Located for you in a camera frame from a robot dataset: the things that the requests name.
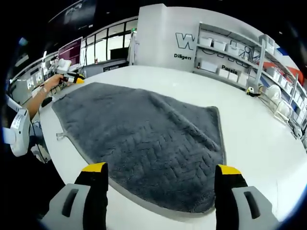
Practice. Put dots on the white plate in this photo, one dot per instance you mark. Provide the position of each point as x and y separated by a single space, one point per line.
274 92
284 109

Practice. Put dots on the small black object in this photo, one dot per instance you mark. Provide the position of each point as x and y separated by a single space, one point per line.
46 101

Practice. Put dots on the person's left hand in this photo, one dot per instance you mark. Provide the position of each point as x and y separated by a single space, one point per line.
56 80

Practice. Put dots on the white coat on stand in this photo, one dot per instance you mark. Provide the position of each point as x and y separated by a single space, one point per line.
133 50

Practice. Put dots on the small dark bottle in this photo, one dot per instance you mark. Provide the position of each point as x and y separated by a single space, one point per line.
198 65

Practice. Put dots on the row of white storage bins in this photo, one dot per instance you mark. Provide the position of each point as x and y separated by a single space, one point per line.
219 45

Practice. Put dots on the large dark overhead screen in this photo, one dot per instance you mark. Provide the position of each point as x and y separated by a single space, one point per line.
72 13

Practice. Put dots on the purple screen monitor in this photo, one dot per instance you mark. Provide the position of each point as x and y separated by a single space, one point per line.
70 51

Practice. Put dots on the grey metal shelf rack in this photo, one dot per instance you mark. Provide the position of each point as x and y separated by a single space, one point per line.
262 55

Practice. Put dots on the white worn device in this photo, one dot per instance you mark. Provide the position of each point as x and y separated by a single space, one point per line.
18 134

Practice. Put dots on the grey towel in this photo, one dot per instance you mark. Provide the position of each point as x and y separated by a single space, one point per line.
134 134

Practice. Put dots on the yellow black device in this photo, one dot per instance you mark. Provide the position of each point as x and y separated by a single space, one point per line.
251 91

